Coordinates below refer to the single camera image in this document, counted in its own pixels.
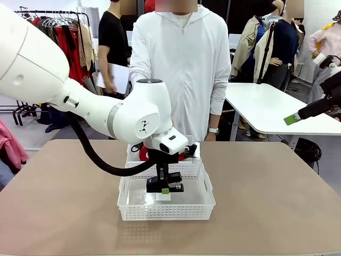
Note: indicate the long red dress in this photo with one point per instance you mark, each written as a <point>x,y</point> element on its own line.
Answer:
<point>66,53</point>

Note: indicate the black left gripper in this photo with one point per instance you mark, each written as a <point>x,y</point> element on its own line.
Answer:
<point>162,158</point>

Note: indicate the black clothes rack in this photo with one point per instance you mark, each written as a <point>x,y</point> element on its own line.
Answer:
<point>80,12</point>

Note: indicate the large white basket label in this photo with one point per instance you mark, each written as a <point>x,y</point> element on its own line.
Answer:
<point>163,198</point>

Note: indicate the person's left hand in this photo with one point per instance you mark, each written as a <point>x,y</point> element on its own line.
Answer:
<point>211,137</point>

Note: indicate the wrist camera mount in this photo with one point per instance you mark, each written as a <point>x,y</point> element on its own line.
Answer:
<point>191,150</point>
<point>319,58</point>

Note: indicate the pink jacket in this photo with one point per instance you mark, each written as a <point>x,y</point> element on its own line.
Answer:
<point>10,146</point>

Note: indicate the white table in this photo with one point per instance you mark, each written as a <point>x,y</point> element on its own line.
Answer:
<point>266,106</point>

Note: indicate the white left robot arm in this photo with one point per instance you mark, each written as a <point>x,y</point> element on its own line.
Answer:
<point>40,66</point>

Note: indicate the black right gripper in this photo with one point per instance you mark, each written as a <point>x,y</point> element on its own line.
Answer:
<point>334,90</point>

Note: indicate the grey black hanging garment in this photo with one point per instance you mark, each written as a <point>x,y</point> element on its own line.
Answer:
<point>48,25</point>

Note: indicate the white wristwatch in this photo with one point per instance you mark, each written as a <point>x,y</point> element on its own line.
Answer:
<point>213,130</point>

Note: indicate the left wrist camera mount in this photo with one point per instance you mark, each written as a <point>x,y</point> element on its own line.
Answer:
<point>191,150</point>

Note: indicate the black tripod pole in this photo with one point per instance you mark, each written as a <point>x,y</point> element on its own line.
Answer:
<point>266,50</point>

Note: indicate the beige hanging garment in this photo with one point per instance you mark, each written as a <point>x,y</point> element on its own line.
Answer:
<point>86,45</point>

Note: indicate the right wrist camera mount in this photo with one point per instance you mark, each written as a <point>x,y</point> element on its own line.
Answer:
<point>319,58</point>

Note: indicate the man in black t-shirt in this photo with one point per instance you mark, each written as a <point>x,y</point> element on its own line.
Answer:
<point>112,34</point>

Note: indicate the mannequin in pink top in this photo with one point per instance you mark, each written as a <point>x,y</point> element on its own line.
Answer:
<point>317,45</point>

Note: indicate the person in white hoodie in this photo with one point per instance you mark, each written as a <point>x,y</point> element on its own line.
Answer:
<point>191,66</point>

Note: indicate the grey paper roll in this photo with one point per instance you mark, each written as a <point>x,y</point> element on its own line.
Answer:
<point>89,84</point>

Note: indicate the white paper sheet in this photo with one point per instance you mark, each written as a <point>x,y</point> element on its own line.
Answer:
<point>120,77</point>

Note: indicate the red pouch with black zipper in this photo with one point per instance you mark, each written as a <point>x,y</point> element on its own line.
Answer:
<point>144,154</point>

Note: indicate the white board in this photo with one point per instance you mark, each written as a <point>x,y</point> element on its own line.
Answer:
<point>234,41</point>

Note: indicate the mannequin in navy top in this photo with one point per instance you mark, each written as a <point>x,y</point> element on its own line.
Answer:
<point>285,48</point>

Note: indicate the person's left forearm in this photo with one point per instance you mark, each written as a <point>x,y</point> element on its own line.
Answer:
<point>217,106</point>

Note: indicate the white perforated plastic basket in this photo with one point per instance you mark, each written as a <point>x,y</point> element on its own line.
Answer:
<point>165,213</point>
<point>130,158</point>

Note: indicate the mannequin in beige trench coat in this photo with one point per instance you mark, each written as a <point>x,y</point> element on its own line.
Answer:
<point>246,48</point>

